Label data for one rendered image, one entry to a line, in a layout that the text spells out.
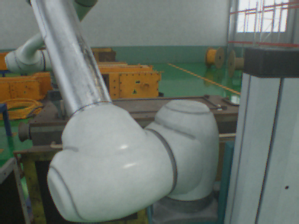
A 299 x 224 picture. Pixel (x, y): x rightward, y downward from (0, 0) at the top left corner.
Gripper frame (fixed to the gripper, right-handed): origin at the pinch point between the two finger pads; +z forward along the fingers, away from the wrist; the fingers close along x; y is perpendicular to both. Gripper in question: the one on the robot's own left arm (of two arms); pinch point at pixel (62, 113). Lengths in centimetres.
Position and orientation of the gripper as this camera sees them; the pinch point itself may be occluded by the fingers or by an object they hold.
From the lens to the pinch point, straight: 136.8
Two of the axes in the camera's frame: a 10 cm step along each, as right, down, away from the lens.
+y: 6.3, 2.3, -7.4
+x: 7.8, -1.9, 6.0
